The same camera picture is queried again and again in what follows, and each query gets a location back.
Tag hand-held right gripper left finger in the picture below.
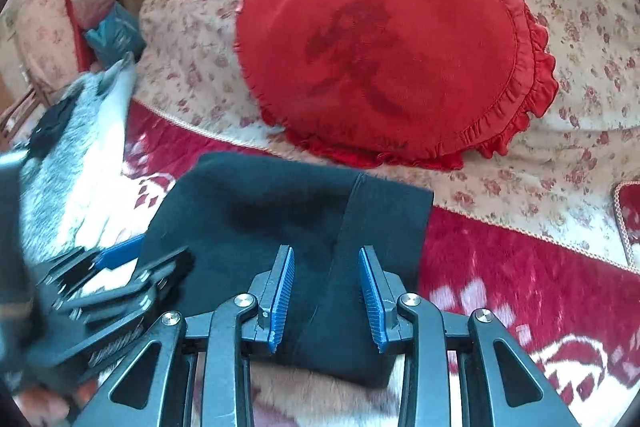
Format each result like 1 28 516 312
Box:
72 245 296 427

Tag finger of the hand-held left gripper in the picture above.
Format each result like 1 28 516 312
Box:
37 236 147 303
50 247 196 325

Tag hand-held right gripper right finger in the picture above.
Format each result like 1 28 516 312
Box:
359 246 573 427

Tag black pants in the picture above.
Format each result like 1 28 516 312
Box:
137 152 435 389

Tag grey fuzzy cloth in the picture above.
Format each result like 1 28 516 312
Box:
20 54 138 263

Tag red and white blanket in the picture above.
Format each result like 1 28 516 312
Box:
75 102 640 427

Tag black fuzzy cloth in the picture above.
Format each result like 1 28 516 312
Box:
29 99 77 150

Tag wooden chair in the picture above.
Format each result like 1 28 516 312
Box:
0 74 56 142

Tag teal bag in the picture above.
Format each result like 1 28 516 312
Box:
84 2 147 64

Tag red ruffled heart pillow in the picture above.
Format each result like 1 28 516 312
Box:
234 0 559 171

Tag floral bedspread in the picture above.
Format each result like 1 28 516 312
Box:
135 0 640 268

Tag red cloth with cream trim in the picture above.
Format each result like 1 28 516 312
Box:
611 179 640 269

